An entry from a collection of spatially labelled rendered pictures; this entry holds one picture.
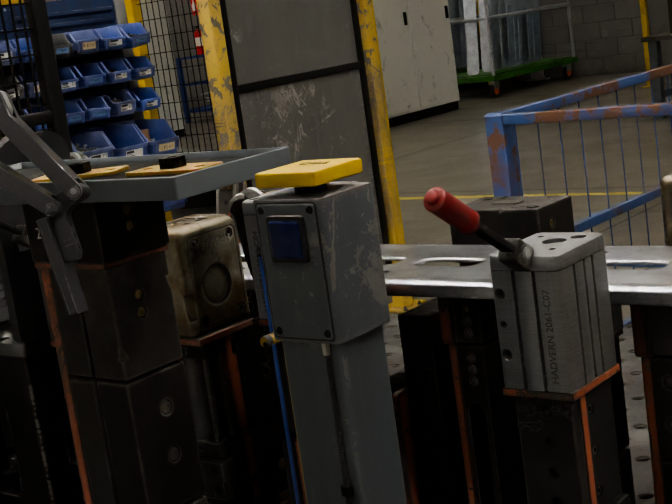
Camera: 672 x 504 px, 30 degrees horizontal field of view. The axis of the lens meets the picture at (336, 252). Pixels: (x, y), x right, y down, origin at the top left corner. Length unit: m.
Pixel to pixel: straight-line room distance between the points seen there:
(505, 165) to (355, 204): 2.45
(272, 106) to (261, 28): 0.29
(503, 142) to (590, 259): 2.34
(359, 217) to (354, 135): 4.16
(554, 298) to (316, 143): 3.95
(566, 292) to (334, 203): 0.21
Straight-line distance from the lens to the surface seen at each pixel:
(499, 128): 3.38
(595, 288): 1.06
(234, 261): 1.33
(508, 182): 3.40
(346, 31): 5.11
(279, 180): 0.94
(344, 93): 5.07
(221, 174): 1.00
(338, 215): 0.93
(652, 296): 1.11
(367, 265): 0.96
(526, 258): 1.01
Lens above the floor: 1.27
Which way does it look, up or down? 11 degrees down
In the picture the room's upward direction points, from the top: 8 degrees counter-clockwise
